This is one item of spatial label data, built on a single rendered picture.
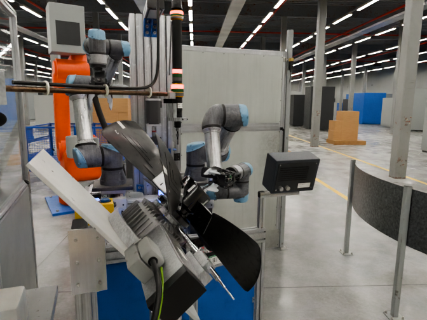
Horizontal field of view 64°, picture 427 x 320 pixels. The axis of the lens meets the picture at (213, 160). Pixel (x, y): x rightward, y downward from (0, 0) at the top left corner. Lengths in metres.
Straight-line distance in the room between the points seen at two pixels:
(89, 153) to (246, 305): 1.19
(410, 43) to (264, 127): 4.97
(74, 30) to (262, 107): 2.95
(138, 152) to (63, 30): 4.16
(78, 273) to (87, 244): 0.09
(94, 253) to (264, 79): 2.60
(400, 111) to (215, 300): 6.45
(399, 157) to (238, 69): 5.24
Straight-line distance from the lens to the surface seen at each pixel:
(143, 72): 2.19
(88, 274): 1.13
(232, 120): 1.74
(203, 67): 3.14
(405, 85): 7.80
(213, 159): 1.66
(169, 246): 0.93
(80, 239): 1.08
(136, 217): 1.10
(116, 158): 2.02
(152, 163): 1.17
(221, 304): 1.97
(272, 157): 1.77
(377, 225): 2.97
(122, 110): 9.29
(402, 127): 7.83
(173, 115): 1.19
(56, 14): 5.26
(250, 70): 3.30
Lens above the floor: 1.51
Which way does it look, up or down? 10 degrees down
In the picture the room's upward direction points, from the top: 1 degrees clockwise
